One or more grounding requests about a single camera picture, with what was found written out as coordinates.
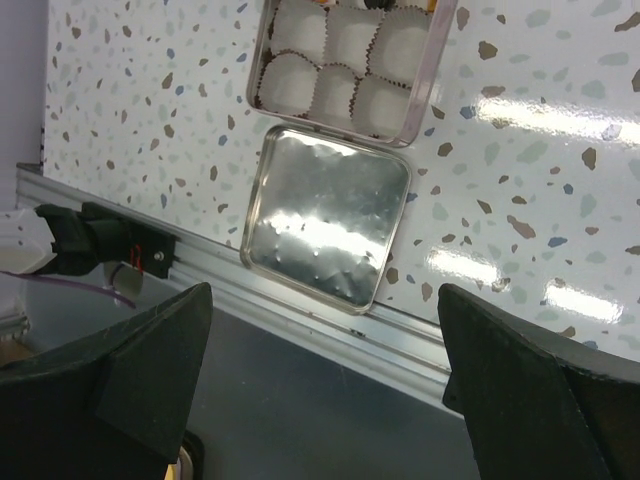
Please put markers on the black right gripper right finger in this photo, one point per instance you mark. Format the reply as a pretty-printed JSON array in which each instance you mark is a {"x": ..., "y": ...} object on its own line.
[{"x": 537, "y": 405}]

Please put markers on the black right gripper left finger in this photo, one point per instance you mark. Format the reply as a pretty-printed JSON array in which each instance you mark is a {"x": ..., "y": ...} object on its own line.
[{"x": 111, "y": 405}]

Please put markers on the silver tin lid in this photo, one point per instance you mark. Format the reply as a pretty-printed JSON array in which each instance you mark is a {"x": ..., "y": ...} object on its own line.
[{"x": 323, "y": 215}]

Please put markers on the white paper cup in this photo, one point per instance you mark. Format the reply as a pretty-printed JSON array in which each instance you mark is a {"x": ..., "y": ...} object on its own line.
[
  {"x": 287, "y": 85},
  {"x": 379, "y": 108},
  {"x": 300, "y": 26},
  {"x": 349, "y": 32},
  {"x": 333, "y": 92},
  {"x": 398, "y": 45}
]

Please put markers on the square cookie tin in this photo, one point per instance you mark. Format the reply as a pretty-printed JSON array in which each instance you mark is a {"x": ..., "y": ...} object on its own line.
[{"x": 442, "y": 14}]

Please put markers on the aluminium rail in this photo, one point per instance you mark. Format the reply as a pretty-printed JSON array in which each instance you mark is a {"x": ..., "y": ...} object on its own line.
[{"x": 396, "y": 349}]

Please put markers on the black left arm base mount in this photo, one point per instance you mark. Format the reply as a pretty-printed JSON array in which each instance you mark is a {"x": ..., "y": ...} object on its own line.
[{"x": 95, "y": 235}]

